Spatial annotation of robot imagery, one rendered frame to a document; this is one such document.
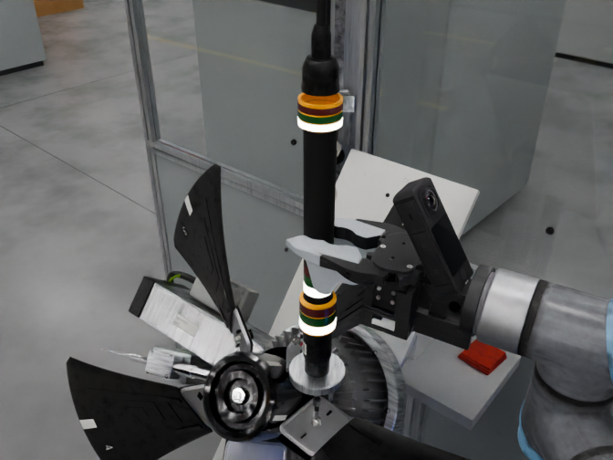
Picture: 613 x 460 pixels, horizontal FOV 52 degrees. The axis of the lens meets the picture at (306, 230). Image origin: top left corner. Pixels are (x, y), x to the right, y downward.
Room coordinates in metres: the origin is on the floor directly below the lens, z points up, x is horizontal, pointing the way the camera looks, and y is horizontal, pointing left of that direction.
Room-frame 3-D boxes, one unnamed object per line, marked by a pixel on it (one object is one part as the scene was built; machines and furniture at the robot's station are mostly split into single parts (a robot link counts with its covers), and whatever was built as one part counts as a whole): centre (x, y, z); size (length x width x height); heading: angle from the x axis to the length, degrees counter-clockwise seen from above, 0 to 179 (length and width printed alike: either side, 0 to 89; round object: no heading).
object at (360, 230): (0.58, -0.04, 1.47); 0.09 x 0.03 x 0.06; 52
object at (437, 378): (1.07, -0.27, 0.84); 0.36 x 0.24 x 0.03; 51
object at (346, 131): (1.19, -0.06, 1.37); 0.10 x 0.07 x 0.08; 176
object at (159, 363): (0.79, 0.25, 1.08); 0.07 x 0.04 x 0.06; 61
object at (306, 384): (0.58, -0.01, 1.33); 0.09 x 0.07 x 0.10; 176
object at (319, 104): (0.57, -0.01, 1.63); 0.04 x 0.04 x 0.03
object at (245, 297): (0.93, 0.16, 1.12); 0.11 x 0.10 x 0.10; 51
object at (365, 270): (0.52, -0.06, 1.49); 0.09 x 0.05 x 0.02; 69
